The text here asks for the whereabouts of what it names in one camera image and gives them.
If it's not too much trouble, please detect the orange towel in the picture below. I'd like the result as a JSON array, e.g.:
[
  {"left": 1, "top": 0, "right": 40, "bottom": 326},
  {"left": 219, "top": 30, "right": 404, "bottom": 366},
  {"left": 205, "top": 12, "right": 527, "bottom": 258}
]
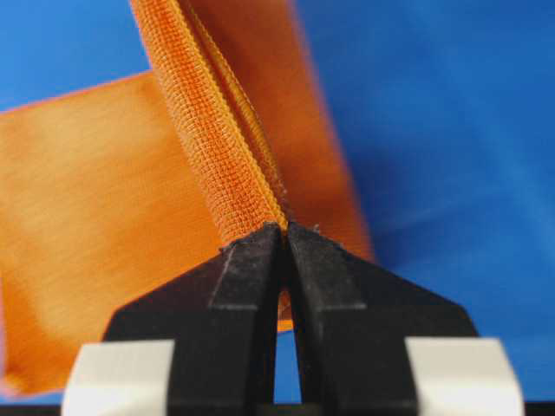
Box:
[{"left": 1, "top": 1, "right": 373, "bottom": 396}]

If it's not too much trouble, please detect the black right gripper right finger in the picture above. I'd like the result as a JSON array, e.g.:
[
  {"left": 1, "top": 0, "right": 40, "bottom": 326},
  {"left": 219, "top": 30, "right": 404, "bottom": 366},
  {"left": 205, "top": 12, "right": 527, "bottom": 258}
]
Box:
[{"left": 287, "top": 223, "right": 478, "bottom": 415}]

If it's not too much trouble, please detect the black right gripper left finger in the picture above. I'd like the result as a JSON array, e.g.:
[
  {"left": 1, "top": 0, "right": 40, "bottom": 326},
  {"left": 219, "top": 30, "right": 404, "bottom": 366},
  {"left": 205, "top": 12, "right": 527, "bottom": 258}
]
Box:
[{"left": 103, "top": 224, "right": 281, "bottom": 415}]

